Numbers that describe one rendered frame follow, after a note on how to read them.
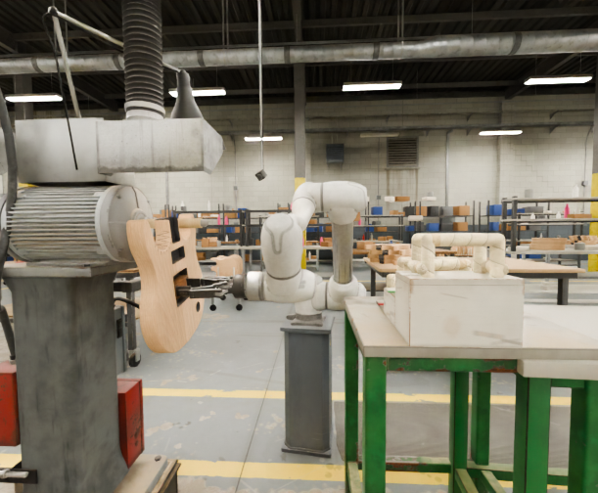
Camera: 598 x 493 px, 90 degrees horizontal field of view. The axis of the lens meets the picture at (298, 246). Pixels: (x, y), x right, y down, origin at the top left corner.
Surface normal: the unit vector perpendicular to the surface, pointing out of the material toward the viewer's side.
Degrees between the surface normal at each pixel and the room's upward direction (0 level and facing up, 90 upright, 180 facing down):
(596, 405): 90
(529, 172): 90
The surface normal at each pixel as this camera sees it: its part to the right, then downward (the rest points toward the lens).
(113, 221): 0.85, 0.00
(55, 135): -0.05, 0.05
